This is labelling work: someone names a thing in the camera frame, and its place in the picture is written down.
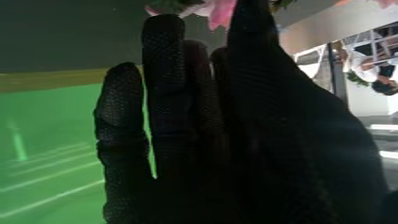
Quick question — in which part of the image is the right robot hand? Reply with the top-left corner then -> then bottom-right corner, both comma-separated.
92,0 -> 398,224

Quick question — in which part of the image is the large pink flower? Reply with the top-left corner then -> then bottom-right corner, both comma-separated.
175,0 -> 239,32

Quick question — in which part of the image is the person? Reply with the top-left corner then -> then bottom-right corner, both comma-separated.
346,55 -> 398,98

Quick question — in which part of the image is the green sprig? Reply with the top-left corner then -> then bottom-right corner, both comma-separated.
145,0 -> 206,14

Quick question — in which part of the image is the dark mat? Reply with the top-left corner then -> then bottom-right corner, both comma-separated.
0,0 -> 357,74

